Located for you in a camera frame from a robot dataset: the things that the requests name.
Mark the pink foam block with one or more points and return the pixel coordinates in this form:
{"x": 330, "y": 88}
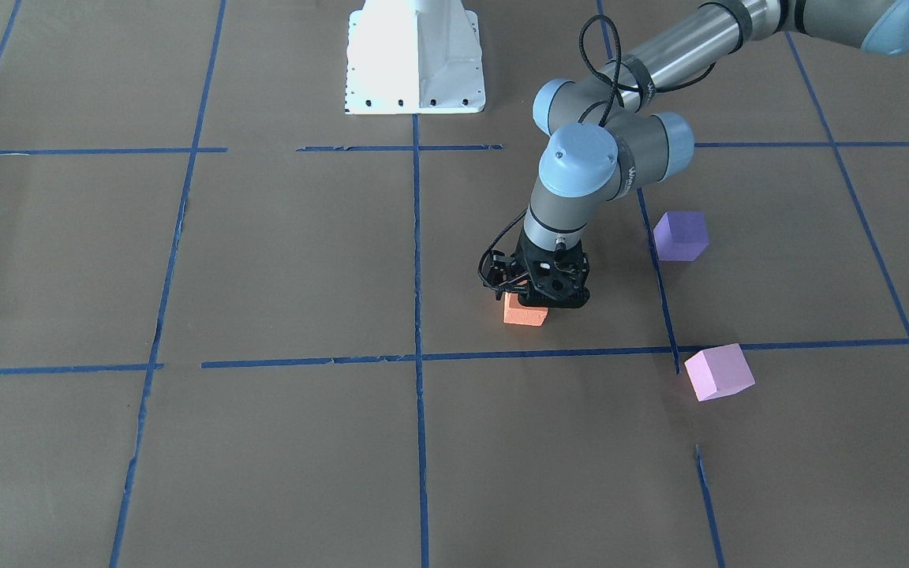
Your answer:
{"x": 719, "y": 372}

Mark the orange foam block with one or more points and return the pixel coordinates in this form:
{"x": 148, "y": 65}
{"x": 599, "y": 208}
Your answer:
{"x": 517, "y": 314}

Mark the purple foam block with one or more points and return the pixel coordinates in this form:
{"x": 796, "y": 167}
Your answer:
{"x": 681, "y": 236}

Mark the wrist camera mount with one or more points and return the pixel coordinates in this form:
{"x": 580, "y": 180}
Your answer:
{"x": 502, "y": 273}

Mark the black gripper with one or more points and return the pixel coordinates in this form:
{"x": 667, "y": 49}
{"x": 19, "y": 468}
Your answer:
{"x": 508, "y": 275}

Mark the white camera stand pillar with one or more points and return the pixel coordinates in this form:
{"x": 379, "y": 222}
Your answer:
{"x": 414, "y": 57}

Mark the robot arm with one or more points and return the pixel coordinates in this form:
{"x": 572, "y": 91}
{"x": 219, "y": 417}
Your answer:
{"x": 601, "y": 146}

